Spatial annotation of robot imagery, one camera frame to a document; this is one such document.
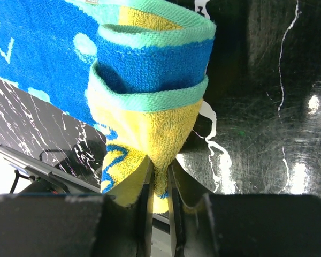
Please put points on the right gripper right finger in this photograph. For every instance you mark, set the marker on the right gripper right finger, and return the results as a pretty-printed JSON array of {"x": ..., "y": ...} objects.
[{"x": 207, "y": 224}]

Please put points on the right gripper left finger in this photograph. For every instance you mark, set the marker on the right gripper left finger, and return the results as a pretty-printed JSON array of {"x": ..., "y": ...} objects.
[{"x": 118, "y": 223}]

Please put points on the yellow blue crocodile towel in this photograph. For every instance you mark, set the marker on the yellow blue crocodile towel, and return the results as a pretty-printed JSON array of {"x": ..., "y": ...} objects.
[{"x": 134, "y": 70}]

